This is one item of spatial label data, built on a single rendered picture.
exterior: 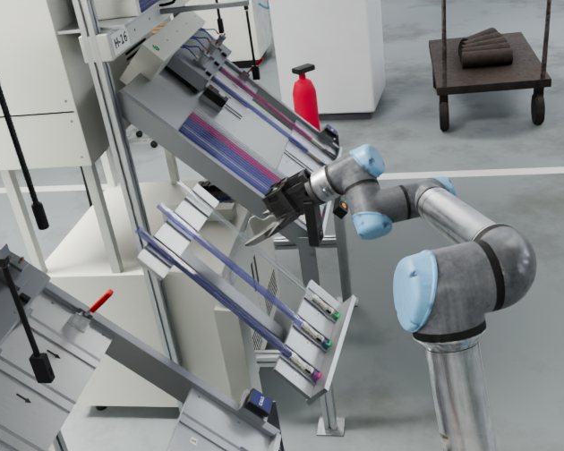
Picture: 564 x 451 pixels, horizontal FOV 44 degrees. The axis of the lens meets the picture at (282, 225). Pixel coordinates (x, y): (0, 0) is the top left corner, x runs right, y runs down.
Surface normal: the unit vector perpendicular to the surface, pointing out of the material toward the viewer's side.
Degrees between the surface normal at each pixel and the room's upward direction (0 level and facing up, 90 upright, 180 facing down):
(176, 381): 90
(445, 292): 63
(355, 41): 90
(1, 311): 43
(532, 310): 0
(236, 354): 90
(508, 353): 0
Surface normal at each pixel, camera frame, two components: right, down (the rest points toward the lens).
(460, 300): 0.21, 0.13
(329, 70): -0.25, 0.49
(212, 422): 0.58, -0.66
